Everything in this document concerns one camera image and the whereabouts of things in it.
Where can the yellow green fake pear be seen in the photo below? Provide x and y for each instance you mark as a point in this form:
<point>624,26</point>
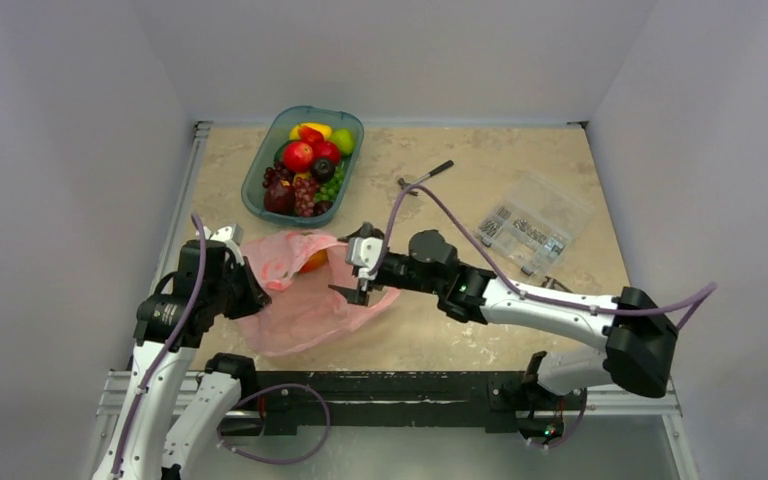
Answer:
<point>344,140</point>

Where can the green fake grape bunch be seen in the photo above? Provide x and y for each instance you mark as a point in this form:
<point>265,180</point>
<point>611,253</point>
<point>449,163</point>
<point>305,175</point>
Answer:
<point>329,190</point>

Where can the pink plastic bag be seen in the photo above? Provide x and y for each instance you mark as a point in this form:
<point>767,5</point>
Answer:
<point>304,311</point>

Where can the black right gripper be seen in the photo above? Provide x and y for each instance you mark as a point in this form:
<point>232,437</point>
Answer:
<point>397,271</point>

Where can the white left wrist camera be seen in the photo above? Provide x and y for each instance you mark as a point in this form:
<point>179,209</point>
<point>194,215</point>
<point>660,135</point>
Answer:
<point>230,235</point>

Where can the red orange fake mango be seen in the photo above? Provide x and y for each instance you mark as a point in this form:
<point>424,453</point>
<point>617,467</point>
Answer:
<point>314,262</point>

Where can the green fake avocado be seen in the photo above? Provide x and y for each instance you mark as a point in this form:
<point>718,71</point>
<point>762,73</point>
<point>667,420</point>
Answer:
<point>278,156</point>

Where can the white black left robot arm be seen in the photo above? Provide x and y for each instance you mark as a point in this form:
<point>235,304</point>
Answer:
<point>149,441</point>

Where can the yellow fake mango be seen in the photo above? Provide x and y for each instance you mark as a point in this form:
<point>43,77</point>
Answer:
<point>326,130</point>

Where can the dark red fake apple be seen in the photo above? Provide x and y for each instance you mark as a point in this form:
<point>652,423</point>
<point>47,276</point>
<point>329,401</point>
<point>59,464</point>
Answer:
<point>280,198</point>

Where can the teal plastic basin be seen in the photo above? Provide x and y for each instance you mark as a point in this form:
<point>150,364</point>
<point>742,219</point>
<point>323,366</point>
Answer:
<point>252,191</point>

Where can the red fake grape bunch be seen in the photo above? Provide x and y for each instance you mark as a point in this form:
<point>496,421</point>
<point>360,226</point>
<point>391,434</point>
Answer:
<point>304,197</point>

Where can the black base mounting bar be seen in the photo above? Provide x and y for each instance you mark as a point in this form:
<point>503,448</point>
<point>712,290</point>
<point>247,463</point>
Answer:
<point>279,402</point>

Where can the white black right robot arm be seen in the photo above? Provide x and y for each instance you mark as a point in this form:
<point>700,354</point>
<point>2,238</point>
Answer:
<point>628,341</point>

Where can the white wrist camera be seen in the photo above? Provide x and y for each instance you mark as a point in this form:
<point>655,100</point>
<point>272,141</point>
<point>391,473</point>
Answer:
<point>230,235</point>
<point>363,255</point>

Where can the yellow fake banana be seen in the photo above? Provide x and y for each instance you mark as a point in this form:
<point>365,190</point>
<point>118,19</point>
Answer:
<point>301,176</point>

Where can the small red fake tomato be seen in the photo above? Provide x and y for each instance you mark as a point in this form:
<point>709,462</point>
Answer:
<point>327,150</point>

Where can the clear plastic screw box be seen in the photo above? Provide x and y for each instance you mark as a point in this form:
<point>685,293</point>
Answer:
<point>533,225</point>

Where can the dark purple grape bunch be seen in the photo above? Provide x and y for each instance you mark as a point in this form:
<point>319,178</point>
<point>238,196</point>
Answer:
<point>276,173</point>

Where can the dark fake plum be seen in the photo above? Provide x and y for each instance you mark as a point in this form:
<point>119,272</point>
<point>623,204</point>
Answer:
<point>322,207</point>

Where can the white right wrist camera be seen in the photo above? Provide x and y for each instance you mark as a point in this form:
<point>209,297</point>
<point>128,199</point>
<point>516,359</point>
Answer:
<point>363,255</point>

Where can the small black handled hammer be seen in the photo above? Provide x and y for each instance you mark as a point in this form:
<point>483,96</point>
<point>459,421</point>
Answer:
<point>408,187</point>

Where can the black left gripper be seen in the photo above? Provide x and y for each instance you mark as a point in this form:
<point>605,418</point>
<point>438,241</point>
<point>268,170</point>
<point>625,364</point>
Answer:
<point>256,296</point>

